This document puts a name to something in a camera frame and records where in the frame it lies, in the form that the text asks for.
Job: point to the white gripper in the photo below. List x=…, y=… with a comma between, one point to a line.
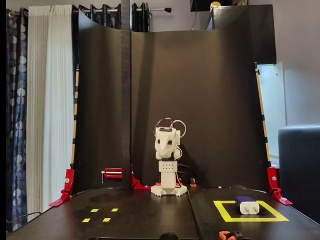
x=163, y=144

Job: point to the blue white charger block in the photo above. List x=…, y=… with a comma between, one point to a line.
x=247, y=208

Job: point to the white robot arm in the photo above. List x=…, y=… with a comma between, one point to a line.
x=167, y=180

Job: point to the small orange base clamp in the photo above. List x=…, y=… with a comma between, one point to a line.
x=158, y=184
x=192, y=185
x=178, y=185

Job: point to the red clamp with silver screw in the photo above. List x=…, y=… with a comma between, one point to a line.
x=112, y=175

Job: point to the black backdrop board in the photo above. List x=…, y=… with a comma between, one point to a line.
x=212, y=100

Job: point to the small yellow tape marker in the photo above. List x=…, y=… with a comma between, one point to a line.
x=86, y=220
x=94, y=210
x=106, y=220
x=114, y=210

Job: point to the black round knob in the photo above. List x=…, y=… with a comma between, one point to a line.
x=169, y=237

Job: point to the yellow black striped stick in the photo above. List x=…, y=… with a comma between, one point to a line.
x=261, y=105
x=75, y=110

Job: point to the red corner clamp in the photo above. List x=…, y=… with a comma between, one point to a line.
x=68, y=180
x=273, y=180

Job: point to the orange black spring clamp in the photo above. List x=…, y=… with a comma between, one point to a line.
x=225, y=235

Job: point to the yellow tape square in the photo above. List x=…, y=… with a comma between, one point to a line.
x=250, y=219

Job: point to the white pleated curtain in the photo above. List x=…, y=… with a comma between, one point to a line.
x=50, y=100

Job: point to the silver curtain rod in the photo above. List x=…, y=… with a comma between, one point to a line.
x=157, y=9

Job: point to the dark blue patterned curtain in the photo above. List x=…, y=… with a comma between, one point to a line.
x=16, y=100
x=100, y=17

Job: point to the yellow ball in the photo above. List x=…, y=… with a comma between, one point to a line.
x=215, y=4

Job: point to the red bracket clamp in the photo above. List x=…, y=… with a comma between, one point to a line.
x=137, y=183

